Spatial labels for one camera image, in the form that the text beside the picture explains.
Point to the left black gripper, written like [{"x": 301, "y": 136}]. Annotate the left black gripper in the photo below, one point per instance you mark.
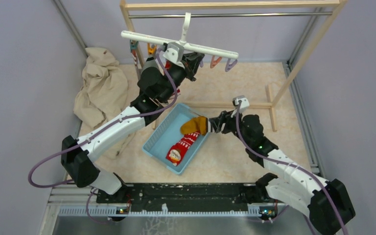
[{"x": 191, "y": 62}]

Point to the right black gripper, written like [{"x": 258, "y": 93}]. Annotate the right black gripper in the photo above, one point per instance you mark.
[{"x": 225, "y": 117}]

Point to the mustard yellow sock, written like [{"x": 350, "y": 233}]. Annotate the mustard yellow sock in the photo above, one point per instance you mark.
[{"x": 197, "y": 124}]

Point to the white plastic clip hanger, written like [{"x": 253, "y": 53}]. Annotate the white plastic clip hanger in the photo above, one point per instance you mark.
[{"x": 182, "y": 41}]

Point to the red Santa Christmas sock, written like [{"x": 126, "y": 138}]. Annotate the red Santa Christmas sock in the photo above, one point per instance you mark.
[{"x": 177, "y": 152}]

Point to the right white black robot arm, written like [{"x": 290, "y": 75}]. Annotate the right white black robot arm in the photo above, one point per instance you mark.
[{"x": 326, "y": 203}]

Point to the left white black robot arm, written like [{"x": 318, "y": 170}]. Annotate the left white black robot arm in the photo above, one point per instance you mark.
[{"x": 156, "y": 88}]

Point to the salmon clothes clip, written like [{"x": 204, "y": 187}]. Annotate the salmon clothes clip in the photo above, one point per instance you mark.
[{"x": 214, "y": 61}]

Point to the orange clothes clip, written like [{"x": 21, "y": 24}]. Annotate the orange clothes clip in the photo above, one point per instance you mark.
[{"x": 151, "y": 49}]

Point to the teal clothes clip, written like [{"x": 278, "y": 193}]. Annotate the teal clothes clip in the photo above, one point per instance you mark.
[{"x": 133, "y": 48}]

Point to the red white striped sock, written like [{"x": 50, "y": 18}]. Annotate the red white striped sock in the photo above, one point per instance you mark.
[{"x": 167, "y": 65}]

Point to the grey striped-cuff sock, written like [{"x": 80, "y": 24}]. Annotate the grey striped-cuff sock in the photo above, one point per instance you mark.
[{"x": 136, "y": 61}]

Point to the blue plastic basket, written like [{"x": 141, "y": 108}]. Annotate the blue plastic basket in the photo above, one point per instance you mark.
[{"x": 167, "y": 134}]

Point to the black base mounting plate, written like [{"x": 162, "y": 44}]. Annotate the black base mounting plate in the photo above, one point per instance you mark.
[{"x": 202, "y": 197}]

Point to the beige crumpled cloth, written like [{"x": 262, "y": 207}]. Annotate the beige crumpled cloth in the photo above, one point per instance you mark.
[{"x": 104, "y": 91}]

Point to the metal rack rod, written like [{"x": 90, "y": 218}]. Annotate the metal rack rod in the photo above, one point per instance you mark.
[{"x": 234, "y": 15}]

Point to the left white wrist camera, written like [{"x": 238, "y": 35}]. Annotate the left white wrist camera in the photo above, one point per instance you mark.
[{"x": 174, "y": 53}]

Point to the wooden clothes rack frame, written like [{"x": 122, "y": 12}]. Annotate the wooden clothes rack frame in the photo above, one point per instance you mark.
[{"x": 314, "y": 31}]

